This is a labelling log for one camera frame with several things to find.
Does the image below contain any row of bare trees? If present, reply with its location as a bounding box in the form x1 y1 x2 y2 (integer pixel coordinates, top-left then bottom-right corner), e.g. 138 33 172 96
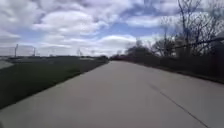
110 0 224 64

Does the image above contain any pale concrete path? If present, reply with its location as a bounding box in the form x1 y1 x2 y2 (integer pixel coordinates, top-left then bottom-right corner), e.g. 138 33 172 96
0 60 224 128

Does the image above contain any dark grass field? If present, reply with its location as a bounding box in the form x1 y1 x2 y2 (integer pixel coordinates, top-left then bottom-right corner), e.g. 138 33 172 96
0 57 110 110

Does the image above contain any dark chain-link fence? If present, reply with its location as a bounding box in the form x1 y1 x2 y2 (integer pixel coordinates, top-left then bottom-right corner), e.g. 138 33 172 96
133 36 224 81

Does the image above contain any row of distant pylons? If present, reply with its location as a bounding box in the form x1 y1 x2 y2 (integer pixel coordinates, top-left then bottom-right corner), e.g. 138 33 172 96
13 43 84 58

